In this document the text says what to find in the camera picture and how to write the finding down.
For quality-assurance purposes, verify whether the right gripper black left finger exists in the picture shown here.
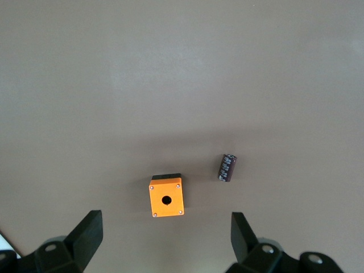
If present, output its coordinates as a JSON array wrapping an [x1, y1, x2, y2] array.
[[24, 209, 104, 273]]

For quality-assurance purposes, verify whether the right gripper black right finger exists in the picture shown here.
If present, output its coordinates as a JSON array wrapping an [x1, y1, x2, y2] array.
[[226, 212, 298, 273]]

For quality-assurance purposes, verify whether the orange button box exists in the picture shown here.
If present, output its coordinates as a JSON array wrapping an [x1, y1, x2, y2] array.
[[148, 173, 185, 219]]

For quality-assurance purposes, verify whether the small black terminal block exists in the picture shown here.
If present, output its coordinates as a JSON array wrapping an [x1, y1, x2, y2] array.
[[217, 153, 238, 183]]

